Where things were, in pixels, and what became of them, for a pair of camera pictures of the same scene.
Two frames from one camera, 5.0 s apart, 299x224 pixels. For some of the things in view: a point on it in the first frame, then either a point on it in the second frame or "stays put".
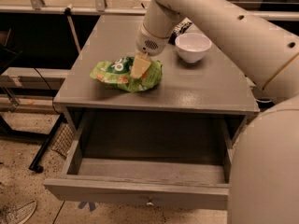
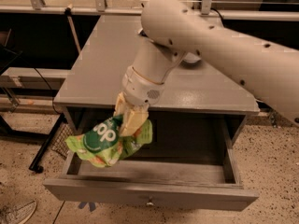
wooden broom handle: [67, 12] stays put
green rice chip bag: [118, 71] to [105, 146]
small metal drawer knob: [149, 203] stays put
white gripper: [149, 43] to [140, 89]
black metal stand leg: [36, 164] stays put
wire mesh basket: [63, 140] stays put
